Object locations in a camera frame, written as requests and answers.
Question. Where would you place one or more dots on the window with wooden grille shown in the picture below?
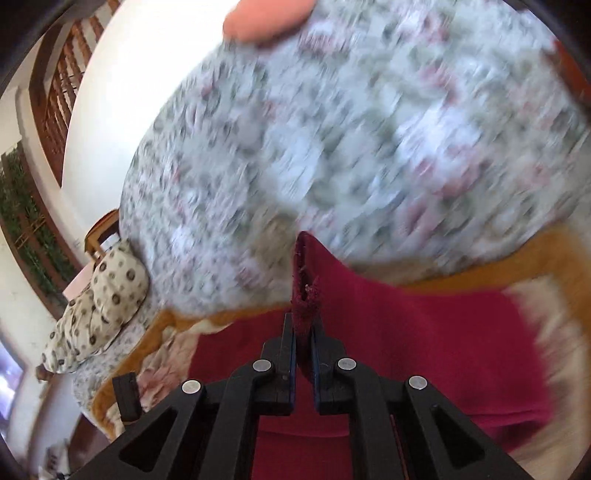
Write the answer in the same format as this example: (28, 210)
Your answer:
(62, 83)

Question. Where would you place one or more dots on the salmon pink pillow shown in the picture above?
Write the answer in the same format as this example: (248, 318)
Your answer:
(263, 18)

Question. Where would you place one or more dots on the green plant wall panel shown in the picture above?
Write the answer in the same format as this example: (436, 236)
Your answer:
(32, 230)

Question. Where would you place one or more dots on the television screen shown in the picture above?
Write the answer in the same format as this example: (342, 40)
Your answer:
(9, 383)

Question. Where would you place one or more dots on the plush blanket with orange border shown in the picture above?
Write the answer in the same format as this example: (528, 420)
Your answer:
(531, 258)

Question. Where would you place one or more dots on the floral bed sheet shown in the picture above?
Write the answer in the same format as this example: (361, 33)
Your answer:
(346, 152)

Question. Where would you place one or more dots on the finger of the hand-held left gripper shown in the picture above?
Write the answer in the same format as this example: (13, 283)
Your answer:
(125, 397)

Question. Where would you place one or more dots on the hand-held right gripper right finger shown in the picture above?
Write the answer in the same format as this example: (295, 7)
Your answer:
(316, 378)

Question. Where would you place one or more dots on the orange cloth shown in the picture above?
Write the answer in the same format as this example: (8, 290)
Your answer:
(572, 69)

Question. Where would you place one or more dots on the wooden chair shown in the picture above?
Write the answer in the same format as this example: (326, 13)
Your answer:
(102, 227)

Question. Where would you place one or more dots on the cream spotted pillow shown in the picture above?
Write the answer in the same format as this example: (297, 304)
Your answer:
(104, 304)

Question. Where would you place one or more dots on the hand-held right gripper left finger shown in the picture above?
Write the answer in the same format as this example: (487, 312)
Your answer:
(290, 364)

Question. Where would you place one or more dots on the dark red garment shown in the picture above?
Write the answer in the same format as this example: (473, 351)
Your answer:
(415, 346)

